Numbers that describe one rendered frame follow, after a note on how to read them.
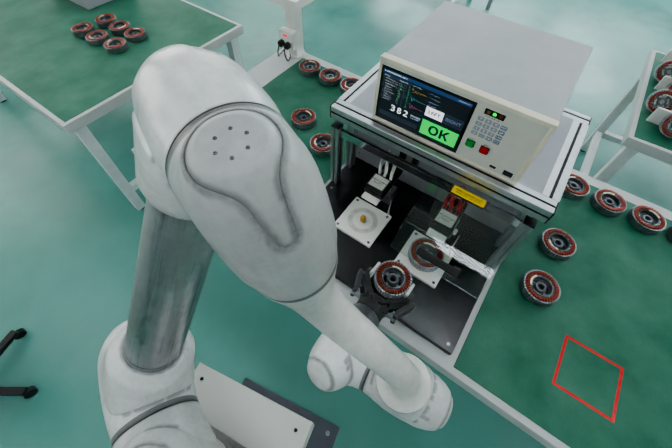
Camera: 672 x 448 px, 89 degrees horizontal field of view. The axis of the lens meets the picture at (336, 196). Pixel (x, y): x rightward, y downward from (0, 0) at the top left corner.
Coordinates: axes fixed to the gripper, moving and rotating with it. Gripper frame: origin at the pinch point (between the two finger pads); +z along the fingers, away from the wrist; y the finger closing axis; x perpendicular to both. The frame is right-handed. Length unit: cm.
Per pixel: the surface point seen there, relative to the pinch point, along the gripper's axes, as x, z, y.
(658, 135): 59, 121, 63
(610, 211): 31, 66, 52
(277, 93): 19, 51, -94
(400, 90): 50, 4, -21
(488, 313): -1.8, 14.3, 28.9
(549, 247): 17, 40, 37
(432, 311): -5.2, 4.2, 14.4
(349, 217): 2.0, 14.4, -24.3
